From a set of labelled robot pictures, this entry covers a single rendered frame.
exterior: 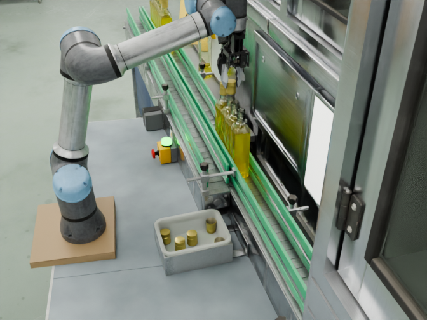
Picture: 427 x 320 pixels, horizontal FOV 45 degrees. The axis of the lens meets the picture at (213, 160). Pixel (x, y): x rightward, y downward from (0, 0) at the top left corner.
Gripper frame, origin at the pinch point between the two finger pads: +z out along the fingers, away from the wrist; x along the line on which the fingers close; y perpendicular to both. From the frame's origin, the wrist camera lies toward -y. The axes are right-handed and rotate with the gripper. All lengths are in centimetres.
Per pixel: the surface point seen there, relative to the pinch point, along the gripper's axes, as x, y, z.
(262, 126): 11.7, 2.4, 17.7
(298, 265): 2, 59, 30
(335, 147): -23, 106, -44
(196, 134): -7.7, -18.4, 30.4
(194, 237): -22, 31, 37
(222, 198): -9.4, 20.6, 32.5
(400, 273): -21, 119, -36
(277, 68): 12.3, 9.9, -8.0
